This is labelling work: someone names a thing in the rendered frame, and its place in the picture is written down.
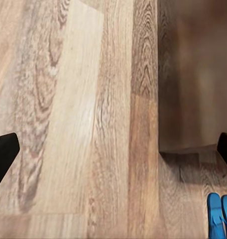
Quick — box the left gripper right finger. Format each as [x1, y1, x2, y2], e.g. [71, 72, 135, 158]
[217, 132, 227, 164]

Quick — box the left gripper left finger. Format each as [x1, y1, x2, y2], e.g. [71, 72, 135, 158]
[0, 133, 20, 183]

